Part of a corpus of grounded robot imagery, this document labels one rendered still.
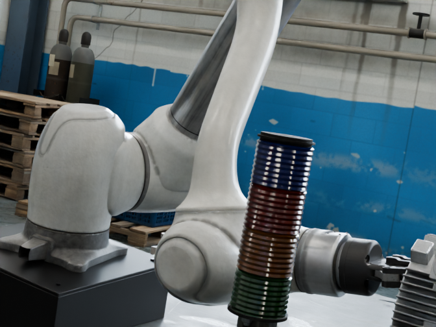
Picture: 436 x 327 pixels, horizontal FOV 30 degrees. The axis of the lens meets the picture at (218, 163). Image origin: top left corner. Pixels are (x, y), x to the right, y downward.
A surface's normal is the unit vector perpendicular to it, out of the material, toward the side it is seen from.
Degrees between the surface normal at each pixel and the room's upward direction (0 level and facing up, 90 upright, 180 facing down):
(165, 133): 70
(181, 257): 97
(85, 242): 89
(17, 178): 90
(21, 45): 90
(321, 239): 40
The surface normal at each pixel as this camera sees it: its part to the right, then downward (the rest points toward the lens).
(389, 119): -0.52, 0.00
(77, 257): 0.27, -0.88
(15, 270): 0.17, -0.97
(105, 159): 0.68, 0.18
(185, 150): 0.21, 0.07
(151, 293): 0.84, 0.18
